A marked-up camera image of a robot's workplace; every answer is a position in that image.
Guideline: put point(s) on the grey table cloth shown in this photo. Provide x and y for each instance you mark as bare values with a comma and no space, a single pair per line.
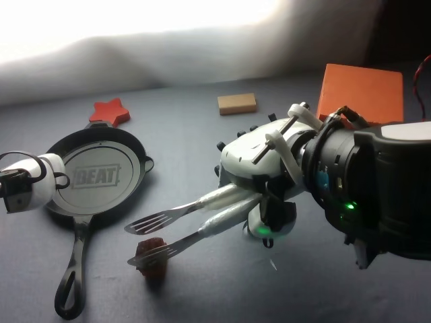
235,296

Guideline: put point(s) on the white backdrop cloth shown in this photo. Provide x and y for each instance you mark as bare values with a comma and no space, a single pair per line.
168,50

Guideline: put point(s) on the black cast iron skillet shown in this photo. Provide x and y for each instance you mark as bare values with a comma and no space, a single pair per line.
97,195

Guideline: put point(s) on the rectangular wooden block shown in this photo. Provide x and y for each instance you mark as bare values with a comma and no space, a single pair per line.
237,104

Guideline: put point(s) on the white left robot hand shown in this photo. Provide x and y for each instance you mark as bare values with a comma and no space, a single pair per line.
45,181

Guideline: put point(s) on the large orange cube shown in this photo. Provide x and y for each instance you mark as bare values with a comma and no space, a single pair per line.
363,91

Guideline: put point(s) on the red star block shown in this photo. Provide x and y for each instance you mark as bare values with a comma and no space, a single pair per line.
109,111

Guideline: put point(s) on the brown meat chunk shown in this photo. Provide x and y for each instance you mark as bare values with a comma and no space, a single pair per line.
153,269

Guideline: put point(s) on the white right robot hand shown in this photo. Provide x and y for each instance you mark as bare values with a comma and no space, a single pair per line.
249,151

